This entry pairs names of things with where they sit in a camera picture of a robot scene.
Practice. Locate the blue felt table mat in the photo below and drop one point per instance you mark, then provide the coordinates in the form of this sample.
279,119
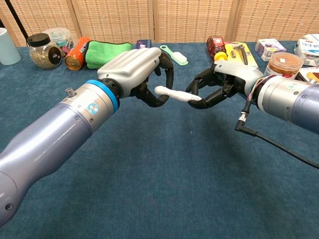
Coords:
162,169

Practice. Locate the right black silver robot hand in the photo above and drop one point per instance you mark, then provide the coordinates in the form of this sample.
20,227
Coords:
236,74

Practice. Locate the white oblong object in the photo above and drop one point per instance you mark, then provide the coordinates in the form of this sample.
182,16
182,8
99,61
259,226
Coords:
179,94

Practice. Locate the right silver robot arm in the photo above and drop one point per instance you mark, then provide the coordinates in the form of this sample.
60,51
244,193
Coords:
291,99

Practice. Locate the glass jar with black lid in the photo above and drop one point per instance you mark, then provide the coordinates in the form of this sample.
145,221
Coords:
43,54

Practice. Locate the brown bottle with yellow cap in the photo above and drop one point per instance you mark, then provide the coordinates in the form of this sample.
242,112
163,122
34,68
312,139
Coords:
215,44

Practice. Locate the yellow razor blister pack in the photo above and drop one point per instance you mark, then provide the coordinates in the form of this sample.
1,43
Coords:
240,53

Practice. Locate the small maroon object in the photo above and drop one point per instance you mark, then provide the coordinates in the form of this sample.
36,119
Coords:
64,51

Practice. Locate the orange drink can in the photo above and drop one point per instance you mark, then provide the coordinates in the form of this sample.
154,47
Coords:
77,56

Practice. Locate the white blue milk carton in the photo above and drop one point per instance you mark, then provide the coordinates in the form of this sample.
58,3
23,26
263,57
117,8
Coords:
307,51

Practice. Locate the light blue plastic cup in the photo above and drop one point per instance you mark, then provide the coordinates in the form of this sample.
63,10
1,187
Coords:
7,48

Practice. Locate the black tripod stand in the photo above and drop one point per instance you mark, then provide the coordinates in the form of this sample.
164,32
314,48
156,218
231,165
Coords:
16,17

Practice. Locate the teal scrubbing brush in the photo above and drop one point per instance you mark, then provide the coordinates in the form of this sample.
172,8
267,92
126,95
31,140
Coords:
175,56

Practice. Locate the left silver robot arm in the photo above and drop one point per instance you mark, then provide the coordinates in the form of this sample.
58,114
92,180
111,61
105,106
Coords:
54,134

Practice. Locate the wrapped snack cake packet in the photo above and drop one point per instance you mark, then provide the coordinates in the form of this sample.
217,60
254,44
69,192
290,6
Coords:
310,74

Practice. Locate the clear round plastic container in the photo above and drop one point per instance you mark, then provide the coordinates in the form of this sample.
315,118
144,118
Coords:
61,37

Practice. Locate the dark blue rectangular box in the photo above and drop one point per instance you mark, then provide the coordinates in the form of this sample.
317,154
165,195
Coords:
144,44

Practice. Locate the round tub with brown contents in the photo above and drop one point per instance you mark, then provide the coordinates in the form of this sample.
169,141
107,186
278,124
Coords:
284,63

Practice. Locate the purple white small carton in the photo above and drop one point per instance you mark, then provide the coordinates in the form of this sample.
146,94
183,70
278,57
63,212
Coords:
269,48

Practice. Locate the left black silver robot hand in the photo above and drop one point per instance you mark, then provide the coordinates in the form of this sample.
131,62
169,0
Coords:
129,66

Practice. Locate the woven bamboo folding screen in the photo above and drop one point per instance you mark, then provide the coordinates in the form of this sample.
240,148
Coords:
189,20

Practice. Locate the green folded towel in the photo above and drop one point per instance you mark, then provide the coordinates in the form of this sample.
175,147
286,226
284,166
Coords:
107,52

